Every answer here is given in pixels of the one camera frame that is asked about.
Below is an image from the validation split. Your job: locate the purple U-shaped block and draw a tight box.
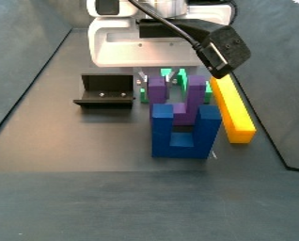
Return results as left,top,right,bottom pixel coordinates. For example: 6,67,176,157
146,75,205,126

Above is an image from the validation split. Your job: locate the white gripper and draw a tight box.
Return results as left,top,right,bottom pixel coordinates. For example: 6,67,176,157
86,0,232,97

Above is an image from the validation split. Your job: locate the black camera cable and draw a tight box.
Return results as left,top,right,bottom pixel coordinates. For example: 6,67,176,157
126,0,201,51

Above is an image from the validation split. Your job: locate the black angle bracket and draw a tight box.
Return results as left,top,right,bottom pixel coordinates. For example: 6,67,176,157
73,73,134,106

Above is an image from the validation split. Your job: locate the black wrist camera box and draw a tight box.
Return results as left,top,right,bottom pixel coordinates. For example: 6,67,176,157
193,25,250,78

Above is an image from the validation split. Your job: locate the yellow long bar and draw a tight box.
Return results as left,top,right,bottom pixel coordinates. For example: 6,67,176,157
209,75,256,144

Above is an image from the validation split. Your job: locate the blue U-shaped block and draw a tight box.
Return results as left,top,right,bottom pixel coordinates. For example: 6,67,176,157
152,104,221,159

